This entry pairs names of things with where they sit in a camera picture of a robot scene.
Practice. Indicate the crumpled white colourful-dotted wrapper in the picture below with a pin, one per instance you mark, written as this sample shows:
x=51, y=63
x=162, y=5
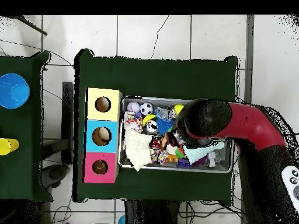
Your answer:
x=133, y=121

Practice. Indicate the cream muslin cloth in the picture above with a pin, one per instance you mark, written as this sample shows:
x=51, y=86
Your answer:
x=136, y=149

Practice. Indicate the crumpled clear plastic bottle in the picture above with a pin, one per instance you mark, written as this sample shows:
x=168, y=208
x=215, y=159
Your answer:
x=163, y=113

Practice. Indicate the light blue muslin cloth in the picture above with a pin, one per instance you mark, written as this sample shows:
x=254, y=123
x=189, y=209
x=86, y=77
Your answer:
x=201, y=151

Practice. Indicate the dark thin rod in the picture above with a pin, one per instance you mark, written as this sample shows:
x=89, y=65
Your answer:
x=35, y=29

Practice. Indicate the wooden box with three holes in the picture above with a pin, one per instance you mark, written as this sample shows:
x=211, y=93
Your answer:
x=93, y=112

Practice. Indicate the silver toy robot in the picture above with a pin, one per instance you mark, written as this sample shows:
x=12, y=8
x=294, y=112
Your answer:
x=211, y=159

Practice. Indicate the blue spiky rubber ball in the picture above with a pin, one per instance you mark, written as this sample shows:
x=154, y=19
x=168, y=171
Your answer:
x=164, y=126

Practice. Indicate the small soccer ball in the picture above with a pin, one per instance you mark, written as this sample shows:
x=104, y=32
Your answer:
x=146, y=109

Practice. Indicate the small blue floor ball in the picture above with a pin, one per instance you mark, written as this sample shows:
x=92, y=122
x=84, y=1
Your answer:
x=122, y=221

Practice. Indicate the dark grey rounded base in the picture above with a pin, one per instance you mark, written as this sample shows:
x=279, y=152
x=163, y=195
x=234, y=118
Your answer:
x=56, y=173

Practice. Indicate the crushed silver drink can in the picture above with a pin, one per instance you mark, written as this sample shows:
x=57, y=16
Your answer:
x=152, y=126

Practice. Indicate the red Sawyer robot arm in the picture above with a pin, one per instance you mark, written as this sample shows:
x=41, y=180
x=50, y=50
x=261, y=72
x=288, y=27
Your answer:
x=247, y=126

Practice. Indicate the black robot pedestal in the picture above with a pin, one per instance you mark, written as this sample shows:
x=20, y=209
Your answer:
x=144, y=212

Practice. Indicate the yellow curved toy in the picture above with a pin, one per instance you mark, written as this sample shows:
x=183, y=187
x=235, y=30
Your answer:
x=148, y=118

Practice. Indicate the small white baseball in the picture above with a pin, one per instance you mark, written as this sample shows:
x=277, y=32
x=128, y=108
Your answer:
x=133, y=107

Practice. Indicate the yellow cylinder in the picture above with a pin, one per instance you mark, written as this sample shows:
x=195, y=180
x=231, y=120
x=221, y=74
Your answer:
x=8, y=146

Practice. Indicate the blue round object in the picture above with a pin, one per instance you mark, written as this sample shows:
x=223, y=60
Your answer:
x=14, y=91

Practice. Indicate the small orange toy animal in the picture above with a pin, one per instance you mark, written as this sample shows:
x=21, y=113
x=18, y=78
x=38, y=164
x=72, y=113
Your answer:
x=172, y=158

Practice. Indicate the yellow foam ball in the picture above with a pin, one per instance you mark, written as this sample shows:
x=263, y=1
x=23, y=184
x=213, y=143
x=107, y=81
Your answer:
x=178, y=108

